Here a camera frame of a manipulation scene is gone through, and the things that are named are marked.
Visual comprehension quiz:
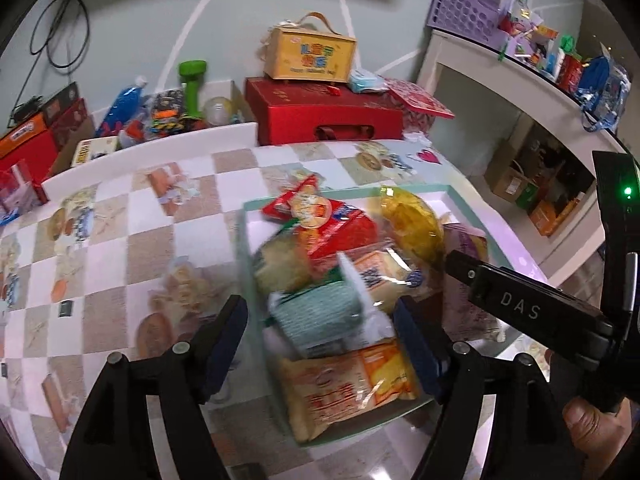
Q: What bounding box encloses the white round cake packet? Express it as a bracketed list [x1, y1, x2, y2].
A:
[344, 249, 432, 297]

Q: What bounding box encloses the small white yellow box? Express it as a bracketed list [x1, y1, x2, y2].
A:
[69, 135, 121, 169]

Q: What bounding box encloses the red peanut snack packet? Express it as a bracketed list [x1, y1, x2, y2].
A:
[261, 174, 357, 233]

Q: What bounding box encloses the black cable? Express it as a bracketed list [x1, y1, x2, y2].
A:
[29, 0, 92, 72]

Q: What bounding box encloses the brown cardboard box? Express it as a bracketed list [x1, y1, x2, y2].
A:
[41, 79, 259, 182]

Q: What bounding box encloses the clear plastic box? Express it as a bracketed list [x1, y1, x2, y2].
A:
[0, 158, 50, 222]

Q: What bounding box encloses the green striped cookie packet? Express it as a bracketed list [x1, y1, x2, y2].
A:
[251, 231, 327, 297]

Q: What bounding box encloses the green dumbbell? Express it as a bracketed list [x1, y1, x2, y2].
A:
[178, 60, 209, 122]

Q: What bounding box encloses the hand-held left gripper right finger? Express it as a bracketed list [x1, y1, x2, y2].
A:
[392, 296, 586, 480]

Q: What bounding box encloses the person's right hand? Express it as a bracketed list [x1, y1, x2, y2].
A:
[561, 395, 635, 462]

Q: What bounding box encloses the blue pouch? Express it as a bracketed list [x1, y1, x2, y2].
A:
[94, 75, 150, 139]

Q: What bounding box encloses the row of colourful packets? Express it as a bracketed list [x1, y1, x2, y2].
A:
[499, 0, 637, 132]

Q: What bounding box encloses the clear yellow snack packet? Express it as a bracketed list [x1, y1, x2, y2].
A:
[378, 186, 447, 267]

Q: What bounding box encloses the light blue mask pack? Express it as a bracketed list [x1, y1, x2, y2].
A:
[346, 69, 391, 96]

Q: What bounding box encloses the orange yellow bread packet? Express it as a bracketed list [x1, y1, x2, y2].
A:
[276, 338, 424, 445]

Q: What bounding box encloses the colourful dark pouch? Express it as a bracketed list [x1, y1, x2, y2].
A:
[147, 88, 187, 134]

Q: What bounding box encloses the light teal snack packet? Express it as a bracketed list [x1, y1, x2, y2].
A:
[266, 279, 397, 359]

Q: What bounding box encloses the orange black box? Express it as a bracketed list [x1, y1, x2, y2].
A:
[0, 80, 82, 157]

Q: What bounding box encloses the red patterned box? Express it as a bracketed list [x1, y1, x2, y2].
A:
[386, 80, 457, 134]

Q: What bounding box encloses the large red gift box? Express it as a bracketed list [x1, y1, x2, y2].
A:
[0, 96, 97, 182]

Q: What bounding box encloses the red gift box with handle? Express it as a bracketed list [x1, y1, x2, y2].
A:
[243, 76, 406, 147]

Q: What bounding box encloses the clear plastic ball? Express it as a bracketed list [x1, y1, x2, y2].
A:
[203, 95, 236, 127]

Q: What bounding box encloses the pink snack packet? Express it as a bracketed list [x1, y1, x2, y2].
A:
[439, 221, 504, 344]

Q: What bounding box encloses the cardboard box with green print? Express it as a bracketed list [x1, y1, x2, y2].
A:
[483, 139, 542, 207]

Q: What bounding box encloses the white shelf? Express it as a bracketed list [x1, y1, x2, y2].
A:
[414, 28, 640, 287]

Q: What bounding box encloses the teal tray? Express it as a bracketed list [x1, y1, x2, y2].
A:
[234, 184, 549, 449]

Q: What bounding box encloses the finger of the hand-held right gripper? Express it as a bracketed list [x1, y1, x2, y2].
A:
[444, 250, 616, 377]

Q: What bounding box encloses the black power adapter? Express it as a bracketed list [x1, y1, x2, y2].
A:
[6, 94, 47, 129]

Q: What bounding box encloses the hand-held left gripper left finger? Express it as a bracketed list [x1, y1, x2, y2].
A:
[60, 294, 249, 480]

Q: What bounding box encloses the yellow gift box with handle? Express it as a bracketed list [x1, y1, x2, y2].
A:
[259, 11, 359, 87]

